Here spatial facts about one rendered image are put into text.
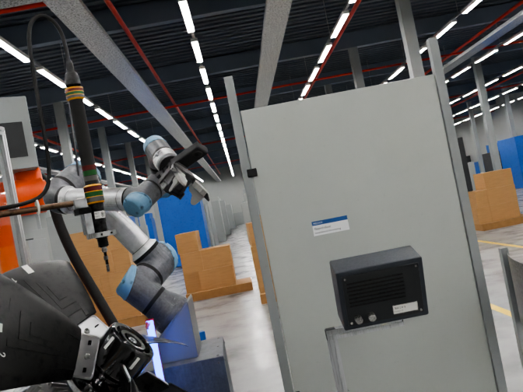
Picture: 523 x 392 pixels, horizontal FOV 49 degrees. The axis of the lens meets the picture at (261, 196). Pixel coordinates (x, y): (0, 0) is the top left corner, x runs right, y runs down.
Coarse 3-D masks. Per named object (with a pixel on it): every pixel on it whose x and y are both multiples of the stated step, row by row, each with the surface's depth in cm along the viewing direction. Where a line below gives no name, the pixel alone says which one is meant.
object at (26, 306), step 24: (0, 288) 107; (24, 288) 112; (0, 312) 105; (24, 312) 109; (48, 312) 115; (0, 336) 102; (24, 336) 107; (48, 336) 112; (72, 336) 118; (0, 360) 101; (24, 360) 106; (48, 360) 111; (72, 360) 117; (0, 384) 99; (24, 384) 105
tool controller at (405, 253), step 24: (336, 264) 174; (360, 264) 171; (384, 264) 169; (408, 264) 169; (336, 288) 173; (360, 288) 170; (384, 288) 170; (408, 288) 171; (360, 312) 172; (384, 312) 172; (408, 312) 172
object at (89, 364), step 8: (88, 336) 123; (96, 336) 125; (80, 344) 120; (96, 344) 124; (80, 352) 120; (88, 352) 122; (96, 352) 124; (80, 360) 120; (88, 360) 122; (96, 360) 124; (80, 368) 120; (88, 368) 122; (80, 376) 119; (88, 376) 121
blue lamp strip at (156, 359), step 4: (152, 320) 173; (152, 324) 173; (152, 328) 173; (148, 332) 173; (152, 332) 173; (152, 344) 173; (156, 344) 173; (156, 348) 173; (156, 352) 173; (156, 356) 173; (156, 360) 173; (156, 364) 173; (160, 364) 173; (156, 368) 173; (160, 368) 173; (156, 372) 173; (160, 372) 173; (160, 376) 173
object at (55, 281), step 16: (16, 272) 139; (32, 272) 141; (48, 272) 143; (64, 272) 145; (32, 288) 137; (48, 288) 138; (64, 288) 139; (80, 288) 141; (64, 304) 135; (80, 304) 136; (80, 320) 133
